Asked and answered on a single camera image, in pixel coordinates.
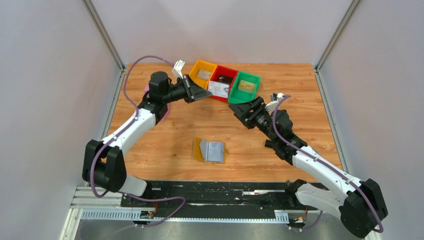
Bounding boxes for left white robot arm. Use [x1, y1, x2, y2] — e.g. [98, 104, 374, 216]
[82, 71, 212, 197]

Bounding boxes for red plastic bin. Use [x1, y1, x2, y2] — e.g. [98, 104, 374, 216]
[209, 65, 239, 102]

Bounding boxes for white credit card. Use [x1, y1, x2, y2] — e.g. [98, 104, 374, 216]
[208, 81, 230, 98]

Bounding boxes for yellow plastic bin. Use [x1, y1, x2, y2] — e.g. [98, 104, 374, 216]
[189, 59, 218, 89]

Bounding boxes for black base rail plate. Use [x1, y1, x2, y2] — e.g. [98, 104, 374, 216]
[120, 180, 317, 220]

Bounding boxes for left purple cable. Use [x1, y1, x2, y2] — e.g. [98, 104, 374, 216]
[90, 55, 188, 229]

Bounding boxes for yellow leather card holder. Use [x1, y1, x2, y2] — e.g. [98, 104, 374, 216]
[192, 137, 229, 164]

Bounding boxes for silver card in yellow bin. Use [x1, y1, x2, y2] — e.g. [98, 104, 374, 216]
[196, 69, 212, 81]

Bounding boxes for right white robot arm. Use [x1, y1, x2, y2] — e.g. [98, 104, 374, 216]
[229, 95, 388, 238]

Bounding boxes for gold card in green bin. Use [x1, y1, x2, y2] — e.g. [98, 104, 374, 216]
[238, 80, 256, 93]

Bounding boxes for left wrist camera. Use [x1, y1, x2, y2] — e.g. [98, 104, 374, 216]
[172, 59, 186, 79]

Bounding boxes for pink wedge stand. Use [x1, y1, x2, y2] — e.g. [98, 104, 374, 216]
[138, 85, 171, 125]

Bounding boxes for green plastic bin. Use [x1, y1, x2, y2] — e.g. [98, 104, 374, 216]
[228, 71, 261, 104]

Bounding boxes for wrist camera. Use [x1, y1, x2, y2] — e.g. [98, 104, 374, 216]
[172, 59, 186, 79]
[265, 92, 290, 114]

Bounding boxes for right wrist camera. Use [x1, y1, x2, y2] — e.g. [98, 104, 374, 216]
[265, 92, 290, 114]

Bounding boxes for dark card in red bin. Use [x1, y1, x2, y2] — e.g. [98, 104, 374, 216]
[217, 75, 233, 85]

